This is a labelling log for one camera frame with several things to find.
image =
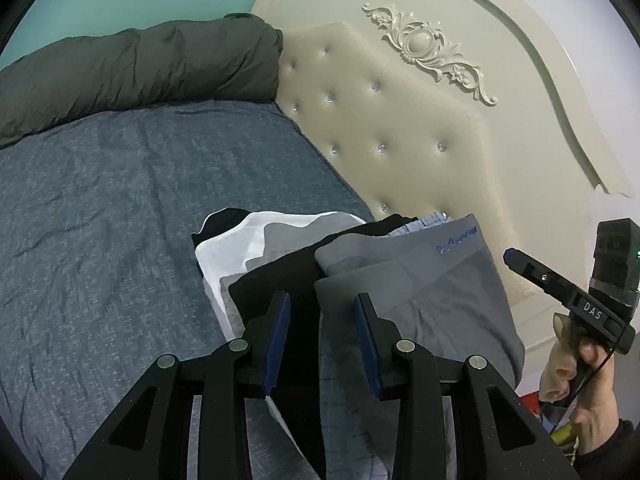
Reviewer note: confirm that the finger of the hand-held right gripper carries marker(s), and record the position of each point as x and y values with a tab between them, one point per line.
525	266

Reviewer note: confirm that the dark grey rolled duvet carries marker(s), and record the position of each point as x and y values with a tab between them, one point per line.
140	70

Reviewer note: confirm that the blue-grey bed sheet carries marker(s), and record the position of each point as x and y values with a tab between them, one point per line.
100	240

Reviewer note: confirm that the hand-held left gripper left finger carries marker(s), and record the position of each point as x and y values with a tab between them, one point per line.
277	345

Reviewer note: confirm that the white garment with black trim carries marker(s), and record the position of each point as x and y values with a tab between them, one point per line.
225	265

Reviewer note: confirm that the cream tufted headboard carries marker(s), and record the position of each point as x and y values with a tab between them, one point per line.
400	135

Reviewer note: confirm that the grey boxer briefs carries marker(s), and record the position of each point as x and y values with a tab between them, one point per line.
440	290

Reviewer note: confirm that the person's right forearm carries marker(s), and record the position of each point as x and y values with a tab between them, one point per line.
615	455

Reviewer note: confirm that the grey checked garment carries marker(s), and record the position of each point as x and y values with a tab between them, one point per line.
350	410

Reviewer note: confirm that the black folded garment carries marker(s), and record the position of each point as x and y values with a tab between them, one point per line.
290	275

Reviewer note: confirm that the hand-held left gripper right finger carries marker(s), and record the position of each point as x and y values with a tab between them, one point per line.
367	350

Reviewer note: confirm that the person's right hand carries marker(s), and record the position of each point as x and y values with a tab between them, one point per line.
595	400

